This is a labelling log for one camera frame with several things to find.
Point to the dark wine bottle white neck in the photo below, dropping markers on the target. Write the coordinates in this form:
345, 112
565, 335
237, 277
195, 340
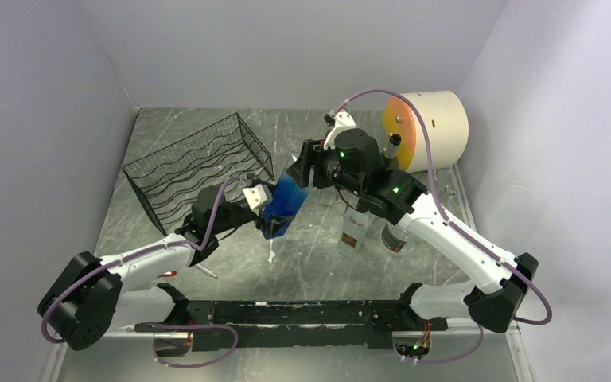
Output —
390, 152

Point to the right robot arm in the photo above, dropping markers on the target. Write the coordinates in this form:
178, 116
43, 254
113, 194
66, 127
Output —
498, 280

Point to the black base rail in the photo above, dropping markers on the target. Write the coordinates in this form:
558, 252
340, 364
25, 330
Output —
250, 324

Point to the black wire wine rack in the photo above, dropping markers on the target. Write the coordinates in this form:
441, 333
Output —
167, 181

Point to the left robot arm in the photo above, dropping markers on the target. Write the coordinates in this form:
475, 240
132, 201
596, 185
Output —
94, 295

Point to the blue square bottle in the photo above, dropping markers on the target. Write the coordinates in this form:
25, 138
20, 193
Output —
288, 198

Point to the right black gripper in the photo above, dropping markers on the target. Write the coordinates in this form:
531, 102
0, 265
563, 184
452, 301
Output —
313, 153

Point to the cream cylinder orange face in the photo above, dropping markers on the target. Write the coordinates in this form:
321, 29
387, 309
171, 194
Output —
446, 122

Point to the clear round bottle dark label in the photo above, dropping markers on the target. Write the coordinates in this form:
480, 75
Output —
396, 240

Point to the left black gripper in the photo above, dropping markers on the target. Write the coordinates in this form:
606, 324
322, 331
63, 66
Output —
276, 222

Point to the white pen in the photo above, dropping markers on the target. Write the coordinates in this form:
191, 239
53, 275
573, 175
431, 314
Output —
206, 271

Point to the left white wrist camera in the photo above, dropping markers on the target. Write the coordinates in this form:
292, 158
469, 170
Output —
258, 196

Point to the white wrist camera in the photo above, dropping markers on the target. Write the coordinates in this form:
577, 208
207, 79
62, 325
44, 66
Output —
258, 196
342, 121

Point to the red pen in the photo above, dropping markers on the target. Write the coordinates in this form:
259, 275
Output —
168, 273

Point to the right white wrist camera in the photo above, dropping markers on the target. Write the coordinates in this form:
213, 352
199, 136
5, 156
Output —
342, 121

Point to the clear square liquor bottle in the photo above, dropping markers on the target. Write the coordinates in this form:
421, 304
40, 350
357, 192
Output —
353, 231

